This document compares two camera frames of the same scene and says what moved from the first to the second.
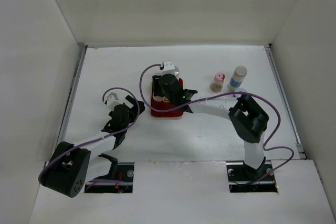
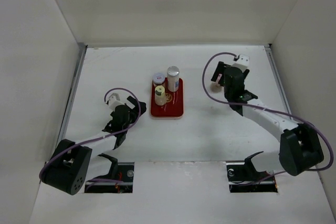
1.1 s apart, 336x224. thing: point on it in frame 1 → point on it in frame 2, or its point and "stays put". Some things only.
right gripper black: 157,86 → 220,69
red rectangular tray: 163,105 stays put
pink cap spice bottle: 217,84 stays put
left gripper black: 134,114 stays put
